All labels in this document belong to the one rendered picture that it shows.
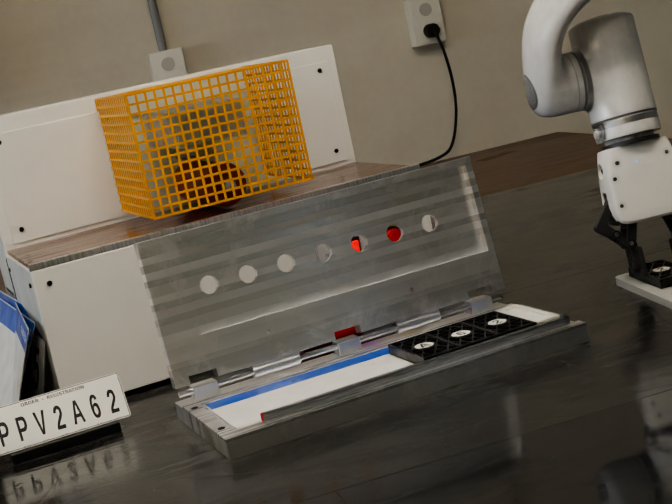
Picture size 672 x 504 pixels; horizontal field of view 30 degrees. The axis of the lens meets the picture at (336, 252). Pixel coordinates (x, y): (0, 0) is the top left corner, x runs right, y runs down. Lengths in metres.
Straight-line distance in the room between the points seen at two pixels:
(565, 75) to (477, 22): 1.85
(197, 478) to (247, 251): 0.33
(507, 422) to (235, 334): 0.38
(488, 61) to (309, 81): 1.57
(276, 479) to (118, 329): 0.47
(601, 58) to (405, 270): 0.36
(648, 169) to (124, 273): 0.67
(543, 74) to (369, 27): 1.79
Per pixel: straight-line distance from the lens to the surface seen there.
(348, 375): 1.43
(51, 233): 1.83
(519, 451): 1.16
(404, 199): 1.57
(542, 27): 1.57
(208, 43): 3.24
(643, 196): 1.62
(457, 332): 1.47
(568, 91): 1.60
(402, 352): 1.44
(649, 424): 1.18
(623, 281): 1.67
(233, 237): 1.49
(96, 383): 1.51
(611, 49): 1.62
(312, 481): 1.19
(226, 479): 1.25
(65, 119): 1.83
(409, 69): 3.37
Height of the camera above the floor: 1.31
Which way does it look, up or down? 10 degrees down
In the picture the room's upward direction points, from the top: 12 degrees counter-clockwise
